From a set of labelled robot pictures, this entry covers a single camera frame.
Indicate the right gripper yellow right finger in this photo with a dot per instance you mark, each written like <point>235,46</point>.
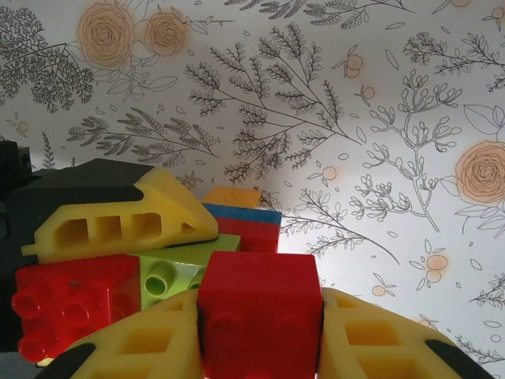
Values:
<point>335,355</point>

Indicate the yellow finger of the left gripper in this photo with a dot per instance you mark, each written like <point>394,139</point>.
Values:
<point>158,189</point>

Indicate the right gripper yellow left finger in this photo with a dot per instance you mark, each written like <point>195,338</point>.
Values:
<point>181,355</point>

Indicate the orange small lego brick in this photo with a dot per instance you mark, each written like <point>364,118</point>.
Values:
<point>233,196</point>

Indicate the green long lego brick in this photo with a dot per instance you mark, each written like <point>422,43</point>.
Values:
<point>177,264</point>

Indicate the red small lego brick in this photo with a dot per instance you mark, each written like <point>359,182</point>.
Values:
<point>98,284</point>
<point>260,308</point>

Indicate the blue long lego brick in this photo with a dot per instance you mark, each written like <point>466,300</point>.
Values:
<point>252,215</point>

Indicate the red long lego brick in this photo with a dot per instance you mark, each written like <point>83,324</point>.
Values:
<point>256,237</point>

